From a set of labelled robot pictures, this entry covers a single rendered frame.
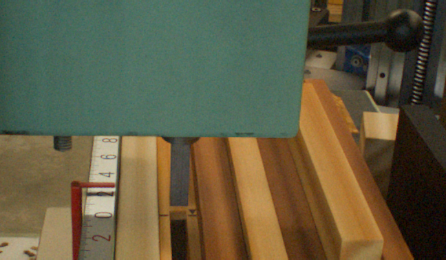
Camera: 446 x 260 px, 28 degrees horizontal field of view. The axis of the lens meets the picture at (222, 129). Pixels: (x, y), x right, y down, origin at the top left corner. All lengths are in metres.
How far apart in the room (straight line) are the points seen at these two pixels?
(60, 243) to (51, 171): 1.95
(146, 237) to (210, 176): 0.07
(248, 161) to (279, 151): 0.03
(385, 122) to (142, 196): 0.19
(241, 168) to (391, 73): 0.74
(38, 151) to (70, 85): 2.28
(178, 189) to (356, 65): 0.85
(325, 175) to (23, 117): 0.14
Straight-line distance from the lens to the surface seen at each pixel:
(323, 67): 1.27
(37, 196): 2.41
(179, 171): 0.42
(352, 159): 0.45
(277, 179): 0.45
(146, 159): 0.47
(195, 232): 0.43
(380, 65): 1.16
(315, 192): 0.42
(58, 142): 0.47
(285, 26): 0.37
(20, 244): 0.69
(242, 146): 0.48
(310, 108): 0.48
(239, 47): 0.37
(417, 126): 0.43
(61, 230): 0.61
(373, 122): 0.56
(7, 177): 2.52
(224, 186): 0.45
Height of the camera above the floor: 1.16
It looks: 25 degrees down
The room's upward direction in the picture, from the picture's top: 3 degrees clockwise
